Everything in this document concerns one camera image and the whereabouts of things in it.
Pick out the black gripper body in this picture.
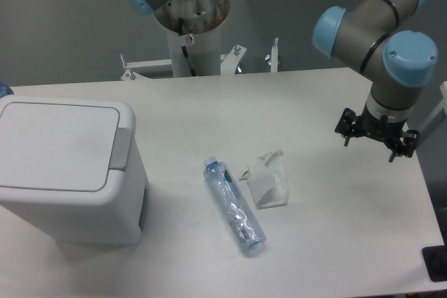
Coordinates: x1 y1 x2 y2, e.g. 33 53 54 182
356 106 406 142

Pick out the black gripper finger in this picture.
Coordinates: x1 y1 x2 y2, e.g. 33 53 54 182
386 130 420 163
335 108 365 147

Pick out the white plastic trash can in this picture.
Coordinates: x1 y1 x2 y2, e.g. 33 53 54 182
1 95 148 245

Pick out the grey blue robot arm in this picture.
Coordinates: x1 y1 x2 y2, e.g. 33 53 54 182
126 0 438 158

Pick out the blue object behind trash can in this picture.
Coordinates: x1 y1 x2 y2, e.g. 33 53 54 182
0 82 14 98

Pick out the crumpled white plastic wrapper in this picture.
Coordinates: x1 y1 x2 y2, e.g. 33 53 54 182
238 149 290 209

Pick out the black clamp at table edge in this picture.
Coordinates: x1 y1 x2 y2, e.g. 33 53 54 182
422 245 446 283

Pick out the clear blue plastic bottle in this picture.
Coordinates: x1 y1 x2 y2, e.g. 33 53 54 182
203 156 266 256

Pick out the white frame at right edge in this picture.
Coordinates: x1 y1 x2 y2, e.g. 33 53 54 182
416 81 446 149

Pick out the white right base bracket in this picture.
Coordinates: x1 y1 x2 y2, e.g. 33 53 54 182
265 37 280 73

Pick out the white base bracket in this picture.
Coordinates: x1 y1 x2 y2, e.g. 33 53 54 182
120 54 173 81
221 45 247 76
265 37 280 73

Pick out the white middle base bracket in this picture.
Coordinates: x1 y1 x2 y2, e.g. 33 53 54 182
221 45 247 76

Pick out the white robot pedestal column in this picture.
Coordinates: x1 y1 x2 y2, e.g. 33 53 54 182
152 0 231 78

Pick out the black cable on pedestal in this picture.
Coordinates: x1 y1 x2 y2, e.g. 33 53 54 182
177 17 197 77

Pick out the white left base bracket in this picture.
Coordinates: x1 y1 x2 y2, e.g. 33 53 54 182
120 54 173 81

